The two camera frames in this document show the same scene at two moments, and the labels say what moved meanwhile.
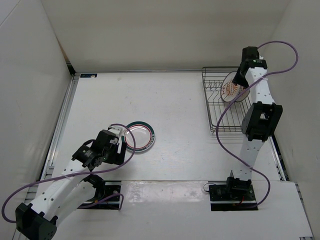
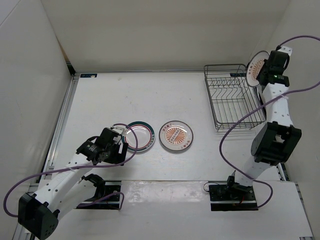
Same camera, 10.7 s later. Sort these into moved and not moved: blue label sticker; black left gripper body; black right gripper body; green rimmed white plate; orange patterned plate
Moved: orange patterned plate; black right gripper body
Not moved: green rimmed white plate; blue label sticker; black left gripper body
